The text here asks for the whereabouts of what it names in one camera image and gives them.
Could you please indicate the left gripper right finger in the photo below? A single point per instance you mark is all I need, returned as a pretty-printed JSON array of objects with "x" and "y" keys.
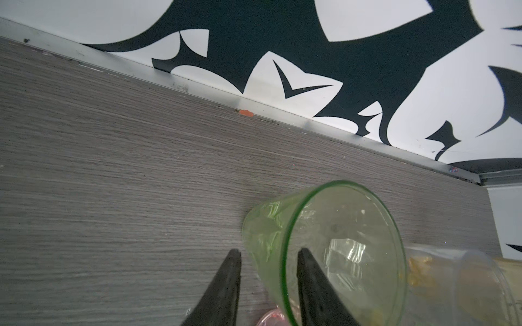
[{"x": 319, "y": 303}]

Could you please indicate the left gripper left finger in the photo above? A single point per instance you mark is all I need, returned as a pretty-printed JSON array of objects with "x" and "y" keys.
[{"x": 219, "y": 304}]

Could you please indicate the tall light green glass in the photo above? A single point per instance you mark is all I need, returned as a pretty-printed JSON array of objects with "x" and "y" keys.
[{"x": 351, "y": 235}]

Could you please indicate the clear tall glass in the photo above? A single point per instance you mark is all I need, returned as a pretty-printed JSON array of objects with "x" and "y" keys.
[{"x": 456, "y": 287}]

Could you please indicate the tall yellow glass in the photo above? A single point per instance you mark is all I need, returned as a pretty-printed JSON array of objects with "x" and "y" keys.
[{"x": 511, "y": 270}]

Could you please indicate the pink short glass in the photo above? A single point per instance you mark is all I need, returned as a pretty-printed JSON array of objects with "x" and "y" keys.
[{"x": 274, "y": 317}]

